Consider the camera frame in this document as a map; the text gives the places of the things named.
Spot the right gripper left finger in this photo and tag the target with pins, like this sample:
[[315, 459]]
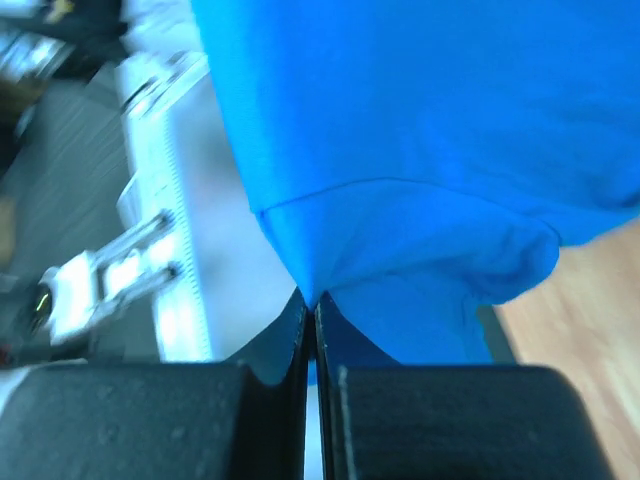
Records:
[[242, 418]]

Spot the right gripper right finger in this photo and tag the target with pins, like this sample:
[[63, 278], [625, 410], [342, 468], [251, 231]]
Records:
[[384, 420]]

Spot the blue t shirt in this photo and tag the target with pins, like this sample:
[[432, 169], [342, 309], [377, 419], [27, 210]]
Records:
[[418, 159]]

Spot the slotted grey cable duct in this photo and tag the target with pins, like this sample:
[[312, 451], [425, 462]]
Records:
[[150, 86]]

